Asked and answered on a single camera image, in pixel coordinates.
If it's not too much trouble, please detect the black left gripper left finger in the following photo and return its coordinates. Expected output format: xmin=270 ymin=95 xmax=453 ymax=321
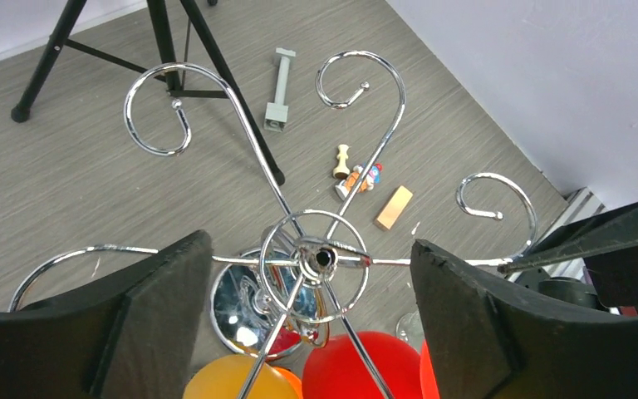
xmin=0 ymin=231 xmax=213 ymax=398

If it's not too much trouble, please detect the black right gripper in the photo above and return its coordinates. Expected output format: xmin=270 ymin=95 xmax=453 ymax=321
xmin=498 ymin=202 xmax=638 ymax=314

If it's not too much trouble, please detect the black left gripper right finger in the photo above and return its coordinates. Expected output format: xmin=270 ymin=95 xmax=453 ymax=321
xmin=410 ymin=239 xmax=638 ymax=398

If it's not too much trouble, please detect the yellow plastic wine glass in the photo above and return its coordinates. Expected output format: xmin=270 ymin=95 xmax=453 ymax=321
xmin=183 ymin=354 xmax=300 ymax=399

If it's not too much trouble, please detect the red plastic wine glass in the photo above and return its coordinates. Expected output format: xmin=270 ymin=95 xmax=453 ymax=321
xmin=302 ymin=331 xmax=440 ymax=399

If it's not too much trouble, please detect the chrome wine glass rack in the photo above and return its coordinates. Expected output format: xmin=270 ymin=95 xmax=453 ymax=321
xmin=7 ymin=50 xmax=540 ymax=399

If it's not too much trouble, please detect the clear wine glass near edge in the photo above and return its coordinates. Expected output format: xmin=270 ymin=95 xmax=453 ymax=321
xmin=395 ymin=310 xmax=425 ymax=352

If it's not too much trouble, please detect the pink eraser block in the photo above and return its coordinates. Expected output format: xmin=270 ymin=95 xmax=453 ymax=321
xmin=375 ymin=185 xmax=413 ymax=230

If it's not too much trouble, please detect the ice cream cone toy figure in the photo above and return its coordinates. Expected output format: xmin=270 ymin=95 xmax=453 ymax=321
xmin=334 ymin=162 xmax=385 ymax=201

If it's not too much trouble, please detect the cream chess piece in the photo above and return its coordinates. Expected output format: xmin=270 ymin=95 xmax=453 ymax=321
xmin=332 ymin=144 xmax=351 ymax=180

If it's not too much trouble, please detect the black music stand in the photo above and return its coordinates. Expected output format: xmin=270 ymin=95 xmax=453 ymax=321
xmin=11 ymin=0 xmax=285 ymax=185

